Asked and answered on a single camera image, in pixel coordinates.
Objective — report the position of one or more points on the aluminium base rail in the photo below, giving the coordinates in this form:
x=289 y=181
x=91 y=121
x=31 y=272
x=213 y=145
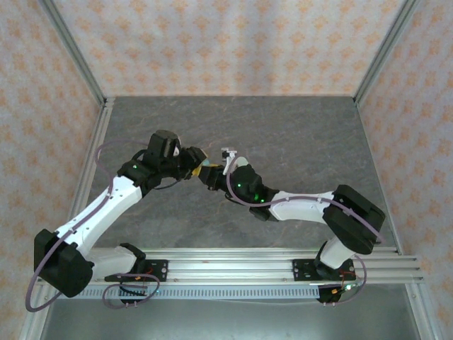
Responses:
x=230 y=269

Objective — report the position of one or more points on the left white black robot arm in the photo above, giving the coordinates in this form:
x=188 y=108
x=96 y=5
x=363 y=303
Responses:
x=102 y=209

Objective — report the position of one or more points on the aluminium frame corner post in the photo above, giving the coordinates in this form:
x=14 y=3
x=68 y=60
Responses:
x=76 y=53
x=384 y=53

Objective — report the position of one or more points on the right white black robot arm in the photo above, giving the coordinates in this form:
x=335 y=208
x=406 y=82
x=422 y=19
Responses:
x=354 y=219

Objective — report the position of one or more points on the aluminium table edge rail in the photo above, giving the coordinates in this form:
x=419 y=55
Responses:
x=80 y=196
x=369 y=141

